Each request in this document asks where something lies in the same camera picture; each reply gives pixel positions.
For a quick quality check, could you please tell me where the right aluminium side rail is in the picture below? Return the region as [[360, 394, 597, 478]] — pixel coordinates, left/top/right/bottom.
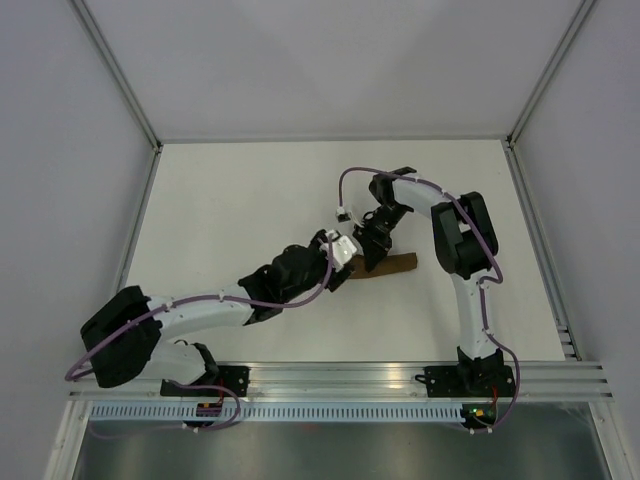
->
[[501, 137, 583, 361]]

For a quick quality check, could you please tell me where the aluminium side rail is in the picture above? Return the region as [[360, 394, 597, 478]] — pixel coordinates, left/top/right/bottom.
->
[[501, 137, 583, 361], [107, 145, 164, 301]]

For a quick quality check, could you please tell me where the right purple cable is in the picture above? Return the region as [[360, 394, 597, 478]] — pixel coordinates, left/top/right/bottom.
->
[[336, 166, 521, 436]]

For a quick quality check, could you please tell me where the aluminium frame post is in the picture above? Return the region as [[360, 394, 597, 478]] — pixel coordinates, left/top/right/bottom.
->
[[505, 0, 599, 149], [68, 0, 162, 152]]

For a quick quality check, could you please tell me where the aluminium front rail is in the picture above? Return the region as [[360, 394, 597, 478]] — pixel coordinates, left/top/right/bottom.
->
[[69, 357, 615, 401]]

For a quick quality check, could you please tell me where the left aluminium frame post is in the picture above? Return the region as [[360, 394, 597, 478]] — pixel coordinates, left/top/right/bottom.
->
[[68, 0, 162, 152]]

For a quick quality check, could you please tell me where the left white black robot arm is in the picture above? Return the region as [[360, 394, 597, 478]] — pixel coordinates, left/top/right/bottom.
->
[[66, 230, 357, 396]]

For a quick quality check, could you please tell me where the right aluminium frame post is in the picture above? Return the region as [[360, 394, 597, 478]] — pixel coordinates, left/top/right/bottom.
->
[[505, 0, 599, 149]]

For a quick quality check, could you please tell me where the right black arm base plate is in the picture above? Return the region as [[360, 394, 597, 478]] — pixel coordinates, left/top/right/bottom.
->
[[413, 366, 516, 399]]

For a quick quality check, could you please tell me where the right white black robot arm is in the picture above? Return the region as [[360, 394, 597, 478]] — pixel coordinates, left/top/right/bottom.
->
[[353, 167, 504, 395]]

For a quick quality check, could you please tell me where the left aluminium side rail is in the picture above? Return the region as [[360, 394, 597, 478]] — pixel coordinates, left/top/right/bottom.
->
[[107, 145, 164, 301]]

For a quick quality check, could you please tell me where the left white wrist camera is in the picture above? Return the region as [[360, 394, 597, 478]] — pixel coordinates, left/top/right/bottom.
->
[[319, 230, 358, 272]]

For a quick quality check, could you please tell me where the brown cloth napkin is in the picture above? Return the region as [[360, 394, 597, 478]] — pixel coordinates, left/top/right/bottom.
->
[[349, 252, 418, 280]]

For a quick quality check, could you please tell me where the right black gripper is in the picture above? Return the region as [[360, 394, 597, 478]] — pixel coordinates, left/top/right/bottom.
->
[[352, 203, 408, 272]]

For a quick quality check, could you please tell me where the white slotted cable duct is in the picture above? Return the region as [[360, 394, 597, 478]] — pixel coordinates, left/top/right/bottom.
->
[[90, 401, 463, 423]]

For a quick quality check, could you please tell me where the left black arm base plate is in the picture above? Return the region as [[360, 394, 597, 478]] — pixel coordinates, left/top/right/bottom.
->
[[160, 365, 250, 398]]

